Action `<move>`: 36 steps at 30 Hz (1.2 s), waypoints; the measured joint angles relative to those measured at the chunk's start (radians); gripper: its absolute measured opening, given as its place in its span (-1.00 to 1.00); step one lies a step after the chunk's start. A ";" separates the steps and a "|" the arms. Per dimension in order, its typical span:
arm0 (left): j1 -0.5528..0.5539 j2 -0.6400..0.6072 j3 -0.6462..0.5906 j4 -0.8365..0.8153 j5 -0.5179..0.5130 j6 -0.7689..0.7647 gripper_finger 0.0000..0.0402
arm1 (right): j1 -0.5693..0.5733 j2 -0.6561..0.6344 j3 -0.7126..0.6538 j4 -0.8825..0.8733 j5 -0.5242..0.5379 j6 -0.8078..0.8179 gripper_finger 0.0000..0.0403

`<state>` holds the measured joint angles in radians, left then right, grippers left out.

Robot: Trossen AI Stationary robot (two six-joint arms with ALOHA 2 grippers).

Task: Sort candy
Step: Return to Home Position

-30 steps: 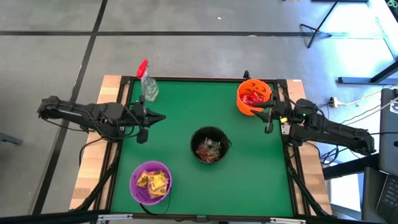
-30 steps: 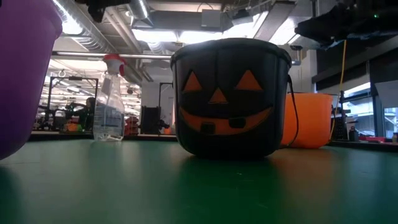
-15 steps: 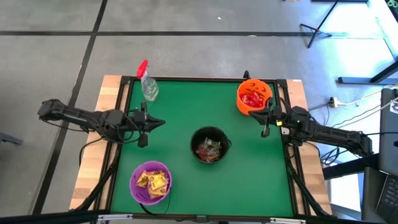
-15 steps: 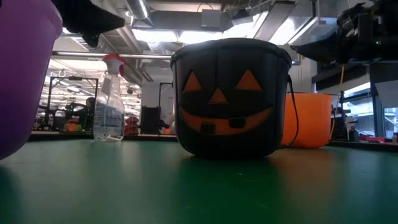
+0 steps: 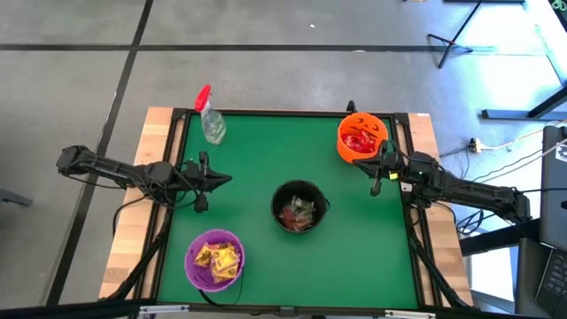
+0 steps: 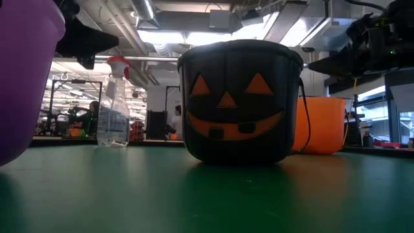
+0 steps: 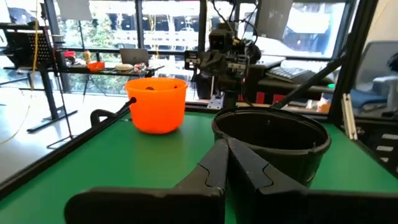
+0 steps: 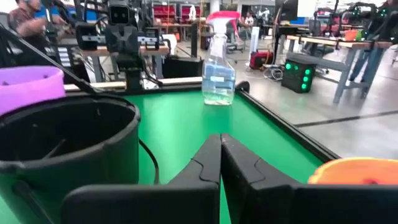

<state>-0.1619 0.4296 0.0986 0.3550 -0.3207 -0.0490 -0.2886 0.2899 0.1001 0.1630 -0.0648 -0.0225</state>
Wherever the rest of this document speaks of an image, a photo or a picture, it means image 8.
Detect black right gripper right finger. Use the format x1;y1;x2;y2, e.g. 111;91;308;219
221;134;398;224

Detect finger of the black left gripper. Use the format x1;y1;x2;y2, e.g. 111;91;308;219
122;26;139;54
104;26;123;54

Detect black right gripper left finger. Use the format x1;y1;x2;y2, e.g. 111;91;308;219
61;133;223;224

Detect black pumpkin face bucket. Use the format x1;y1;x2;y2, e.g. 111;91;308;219
0;93;160;224

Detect red shelf bins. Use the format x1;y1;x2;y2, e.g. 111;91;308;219
152;2;201;26

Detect black floor cabinet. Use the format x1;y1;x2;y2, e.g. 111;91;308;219
163;55;205;79

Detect green table mat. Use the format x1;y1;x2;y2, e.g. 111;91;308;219
0;90;324;224

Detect orange pumpkin bucket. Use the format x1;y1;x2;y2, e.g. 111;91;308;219
307;157;398;187

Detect clear spray bottle red trigger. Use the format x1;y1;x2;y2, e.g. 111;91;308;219
201;11;241;106

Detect person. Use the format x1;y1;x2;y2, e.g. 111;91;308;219
243;11;254;29
7;0;55;50
348;0;398;93

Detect purple plastic bucket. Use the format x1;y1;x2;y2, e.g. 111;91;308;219
0;65;67;116

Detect black box green lights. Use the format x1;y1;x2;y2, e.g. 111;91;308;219
281;58;317;94

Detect white tower unit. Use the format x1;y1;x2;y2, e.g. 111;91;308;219
250;26;261;52

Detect red machine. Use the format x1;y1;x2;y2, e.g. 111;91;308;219
248;49;275;71

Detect black monitor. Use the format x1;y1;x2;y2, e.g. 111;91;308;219
275;0;299;21

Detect wooden workbench grey legs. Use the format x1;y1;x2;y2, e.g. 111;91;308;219
285;34;394;104

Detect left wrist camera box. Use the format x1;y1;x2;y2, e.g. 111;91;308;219
107;2;131;27

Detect black diagonal frame strut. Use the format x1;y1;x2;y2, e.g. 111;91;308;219
0;23;98;94

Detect black rail knob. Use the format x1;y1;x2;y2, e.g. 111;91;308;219
235;80;251;94

